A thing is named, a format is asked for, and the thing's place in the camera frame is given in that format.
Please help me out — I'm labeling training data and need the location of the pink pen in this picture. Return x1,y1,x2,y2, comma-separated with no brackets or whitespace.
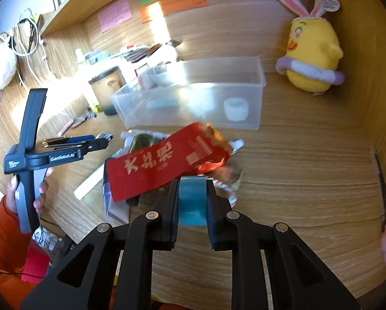
58,118,74,135

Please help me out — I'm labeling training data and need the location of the orange paper note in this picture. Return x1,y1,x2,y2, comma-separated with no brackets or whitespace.
138,0,210,24

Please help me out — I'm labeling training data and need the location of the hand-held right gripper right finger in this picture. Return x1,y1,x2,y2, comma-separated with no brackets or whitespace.
206,178,361,310

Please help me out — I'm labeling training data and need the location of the small white cup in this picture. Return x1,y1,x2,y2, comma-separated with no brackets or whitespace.
223,98,249,122

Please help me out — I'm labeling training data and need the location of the pink paper note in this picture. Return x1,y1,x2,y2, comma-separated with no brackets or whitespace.
98,0,132,34

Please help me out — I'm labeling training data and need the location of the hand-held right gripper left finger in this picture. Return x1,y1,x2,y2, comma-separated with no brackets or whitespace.
20,177,181,310

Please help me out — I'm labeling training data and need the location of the white fluffy plush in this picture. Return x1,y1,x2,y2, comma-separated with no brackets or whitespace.
0,35,18,91

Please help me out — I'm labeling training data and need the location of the white cable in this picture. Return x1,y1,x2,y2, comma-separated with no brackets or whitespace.
9,8,57,86

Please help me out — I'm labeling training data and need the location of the person's left forearm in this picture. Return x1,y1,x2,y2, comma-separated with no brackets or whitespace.
0,196,34,286

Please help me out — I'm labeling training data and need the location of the long red packet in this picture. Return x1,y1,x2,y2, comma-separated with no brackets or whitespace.
105,122,233,203

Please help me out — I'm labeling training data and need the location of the stack of papers and books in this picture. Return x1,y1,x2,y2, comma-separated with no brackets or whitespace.
119,40,182,66

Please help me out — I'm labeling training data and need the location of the person's left hand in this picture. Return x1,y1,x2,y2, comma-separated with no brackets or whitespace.
5,168,54,215

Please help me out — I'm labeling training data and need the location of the clear plastic storage box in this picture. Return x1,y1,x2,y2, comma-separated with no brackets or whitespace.
111,56,267,131

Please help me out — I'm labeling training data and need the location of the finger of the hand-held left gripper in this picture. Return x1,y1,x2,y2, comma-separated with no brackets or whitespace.
80,133,112,152
44,135,95,146

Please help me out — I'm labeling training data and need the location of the wooden shelf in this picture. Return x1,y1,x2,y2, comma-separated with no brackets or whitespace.
37,0,172,37

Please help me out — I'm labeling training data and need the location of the blue tape roll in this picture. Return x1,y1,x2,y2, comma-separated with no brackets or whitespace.
179,177,210,227

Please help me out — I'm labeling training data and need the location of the white flat stick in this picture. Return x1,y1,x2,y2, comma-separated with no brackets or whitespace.
73,164,107,201

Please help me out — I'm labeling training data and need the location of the beige mug with dark lid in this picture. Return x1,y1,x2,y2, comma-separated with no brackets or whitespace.
88,66,126,116

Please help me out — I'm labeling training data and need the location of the yellow chick plush toy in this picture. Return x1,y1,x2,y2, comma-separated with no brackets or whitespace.
274,0,346,96

